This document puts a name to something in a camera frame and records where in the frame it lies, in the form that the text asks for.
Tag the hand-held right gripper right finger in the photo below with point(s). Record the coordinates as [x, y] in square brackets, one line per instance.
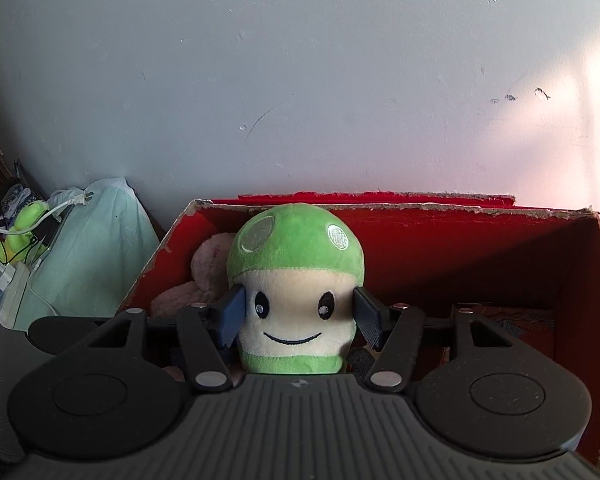
[367, 316]

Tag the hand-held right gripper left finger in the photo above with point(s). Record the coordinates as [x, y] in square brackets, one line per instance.
[229, 317]

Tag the green mushroom plush toy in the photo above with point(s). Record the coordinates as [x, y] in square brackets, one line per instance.
[295, 280]

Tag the red cardboard box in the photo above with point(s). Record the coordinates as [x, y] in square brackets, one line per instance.
[480, 260]

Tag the pink plush toy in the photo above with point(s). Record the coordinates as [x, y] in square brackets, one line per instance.
[207, 272]

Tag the white charger box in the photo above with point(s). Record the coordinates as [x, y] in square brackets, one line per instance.
[12, 292]

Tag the pale green plastic bag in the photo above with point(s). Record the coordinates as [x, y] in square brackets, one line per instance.
[92, 255]

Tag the neon green plush toy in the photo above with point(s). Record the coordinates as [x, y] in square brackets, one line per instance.
[24, 232]

